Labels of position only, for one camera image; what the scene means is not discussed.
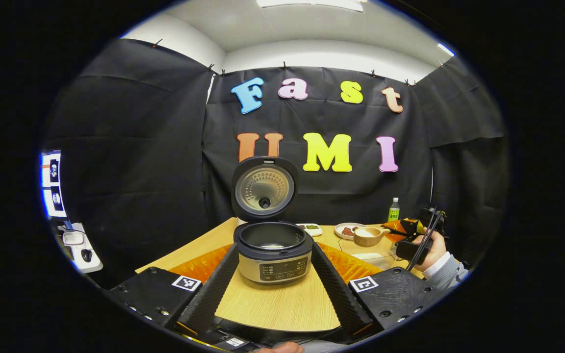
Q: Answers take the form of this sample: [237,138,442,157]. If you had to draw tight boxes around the computer monitor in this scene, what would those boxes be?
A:
[41,150,68,219]

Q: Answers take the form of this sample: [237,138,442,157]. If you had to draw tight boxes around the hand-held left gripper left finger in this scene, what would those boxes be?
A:
[108,243,240,339]

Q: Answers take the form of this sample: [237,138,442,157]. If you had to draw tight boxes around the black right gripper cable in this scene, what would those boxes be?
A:
[407,208,444,271]

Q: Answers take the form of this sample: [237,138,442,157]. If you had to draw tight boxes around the black backdrop cloth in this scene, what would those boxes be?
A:
[42,38,511,290]

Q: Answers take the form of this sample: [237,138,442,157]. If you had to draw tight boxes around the white round plate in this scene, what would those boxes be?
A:
[334,223,366,240]

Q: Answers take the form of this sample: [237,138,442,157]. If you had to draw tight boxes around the wooden spoon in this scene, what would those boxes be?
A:
[353,226,401,248]

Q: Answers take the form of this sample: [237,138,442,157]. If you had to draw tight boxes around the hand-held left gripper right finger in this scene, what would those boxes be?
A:
[311,242,447,341]

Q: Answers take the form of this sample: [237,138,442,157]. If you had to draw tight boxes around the silver black rice cooker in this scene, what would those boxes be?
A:
[231,156,314,286]

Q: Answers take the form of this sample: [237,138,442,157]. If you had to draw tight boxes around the white side desk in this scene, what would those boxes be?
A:
[59,221,104,274]

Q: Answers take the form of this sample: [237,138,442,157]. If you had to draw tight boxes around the large ceiling light panel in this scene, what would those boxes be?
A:
[256,0,364,13]

